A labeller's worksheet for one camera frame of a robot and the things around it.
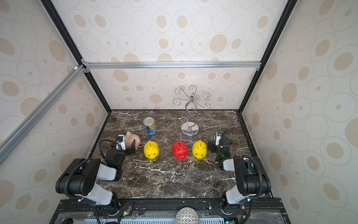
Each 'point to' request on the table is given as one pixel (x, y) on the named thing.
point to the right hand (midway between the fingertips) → (223, 140)
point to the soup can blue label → (149, 124)
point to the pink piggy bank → (129, 139)
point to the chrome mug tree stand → (190, 103)
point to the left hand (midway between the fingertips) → (130, 138)
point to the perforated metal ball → (187, 215)
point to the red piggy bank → (180, 150)
